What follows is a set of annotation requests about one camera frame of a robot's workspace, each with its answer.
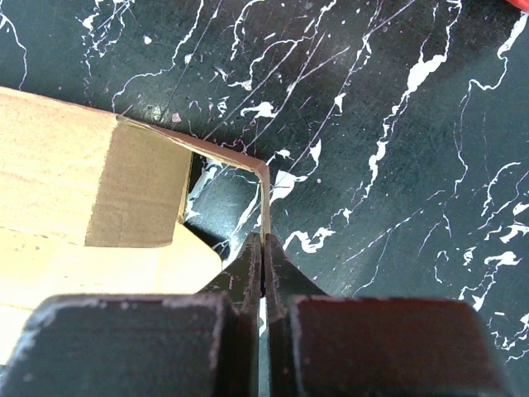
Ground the brown cardboard box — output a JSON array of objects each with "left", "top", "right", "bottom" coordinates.
[{"left": 1, "top": 88, "right": 270, "bottom": 362}]

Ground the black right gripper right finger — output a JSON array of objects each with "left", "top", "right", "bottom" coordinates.
[{"left": 264, "top": 234, "right": 515, "bottom": 396}]

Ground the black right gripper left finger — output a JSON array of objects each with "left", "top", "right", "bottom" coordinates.
[{"left": 1, "top": 233, "right": 263, "bottom": 396}]

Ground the red plastic shopping basket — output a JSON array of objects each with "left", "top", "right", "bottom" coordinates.
[{"left": 507, "top": 0, "right": 529, "bottom": 12}]

